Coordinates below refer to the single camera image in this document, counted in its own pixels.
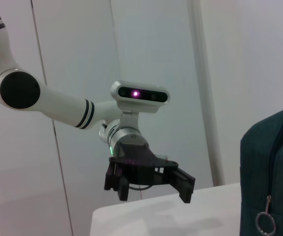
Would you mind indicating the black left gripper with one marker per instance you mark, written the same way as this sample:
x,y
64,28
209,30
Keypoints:
x,y
141,164

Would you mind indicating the dark teal lunch bag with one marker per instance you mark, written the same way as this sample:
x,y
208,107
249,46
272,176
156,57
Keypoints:
x,y
254,172

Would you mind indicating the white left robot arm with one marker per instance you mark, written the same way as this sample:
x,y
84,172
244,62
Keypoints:
x,y
58,103

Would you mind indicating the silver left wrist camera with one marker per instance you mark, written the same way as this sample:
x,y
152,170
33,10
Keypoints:
x,y
141,94

